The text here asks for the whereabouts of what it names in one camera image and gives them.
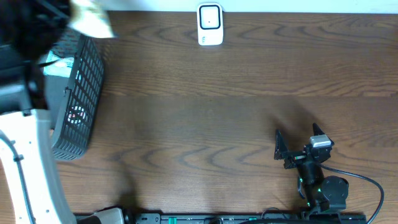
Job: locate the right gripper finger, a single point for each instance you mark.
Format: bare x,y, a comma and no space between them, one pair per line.
318,131
281,150

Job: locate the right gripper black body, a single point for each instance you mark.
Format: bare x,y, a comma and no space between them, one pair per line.
295,158

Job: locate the large white snack bag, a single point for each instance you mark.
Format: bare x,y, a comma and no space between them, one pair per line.
90,19

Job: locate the teal small snack packet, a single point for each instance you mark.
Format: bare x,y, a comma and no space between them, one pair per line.
60,67

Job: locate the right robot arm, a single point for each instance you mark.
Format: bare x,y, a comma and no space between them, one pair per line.
324,195

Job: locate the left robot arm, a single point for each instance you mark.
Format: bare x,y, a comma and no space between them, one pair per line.
29,29

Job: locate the white barcode scanner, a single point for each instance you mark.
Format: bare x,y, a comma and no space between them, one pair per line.
210,24

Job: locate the grey plastic mesh basket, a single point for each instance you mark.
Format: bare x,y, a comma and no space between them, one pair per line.
73,101

